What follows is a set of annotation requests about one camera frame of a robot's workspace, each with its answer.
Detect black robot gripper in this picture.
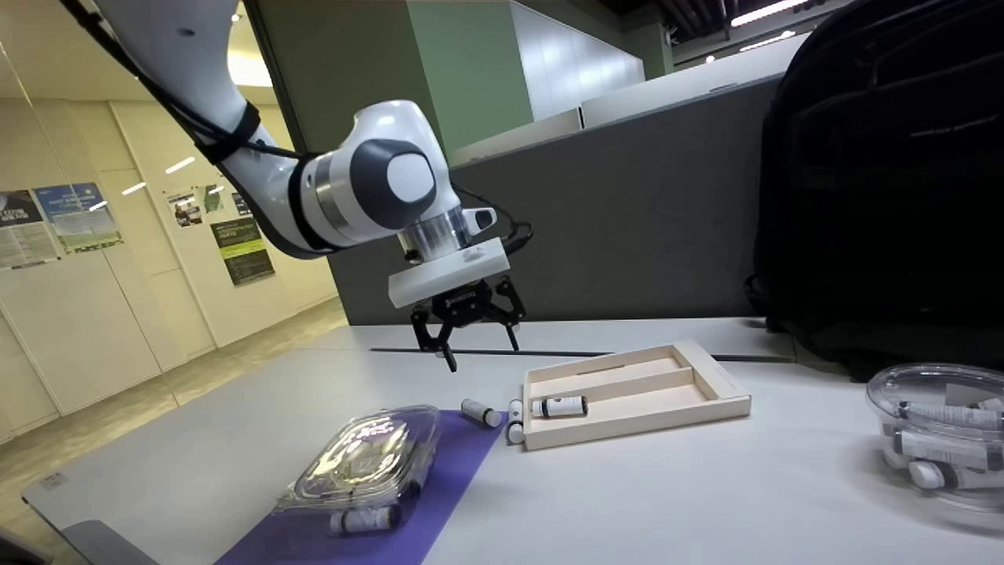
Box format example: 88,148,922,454
408,273,529,376

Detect small grey blue object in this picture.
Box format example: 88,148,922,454
459,400,509,435

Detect light wooden divided box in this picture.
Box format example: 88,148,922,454
519,338,755,455

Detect white wrist flange plate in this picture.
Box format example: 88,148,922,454
386,237,516,315

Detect small bottle with red logo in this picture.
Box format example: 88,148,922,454
507,395,532,448
533,392,590,425

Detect purple mat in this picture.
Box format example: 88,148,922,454
214,409,509,565

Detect clear plastic bag of bottles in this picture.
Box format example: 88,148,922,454
274,402,443,514

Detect small white-label bottle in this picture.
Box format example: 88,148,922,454
894,400,1002,435
326,503,406,541
334,471,427,508
903,459,1004,495
887,426,997,473

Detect grey desk partition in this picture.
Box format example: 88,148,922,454
315,77,785,331

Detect green pillar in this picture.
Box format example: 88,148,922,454
242,0,536,209

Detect recessed ceiling light panel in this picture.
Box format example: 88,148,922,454
224,10,278,90

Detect ceiling strip light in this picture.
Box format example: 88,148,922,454
729,0,816,32

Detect black backpack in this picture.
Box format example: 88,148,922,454
743,0,1004,382

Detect clear glass bowl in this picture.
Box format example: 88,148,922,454
864,363,1004,541

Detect dark green wall poster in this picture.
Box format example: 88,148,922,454
207,214,280,288

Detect small photo wall poster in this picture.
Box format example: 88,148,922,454
168,193,207,234

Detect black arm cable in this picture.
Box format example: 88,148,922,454
56,0,350,261

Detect blue and green wall poster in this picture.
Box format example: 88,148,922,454
31,178,127,259

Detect pale text wall poster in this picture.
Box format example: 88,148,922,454
0,186,66,273

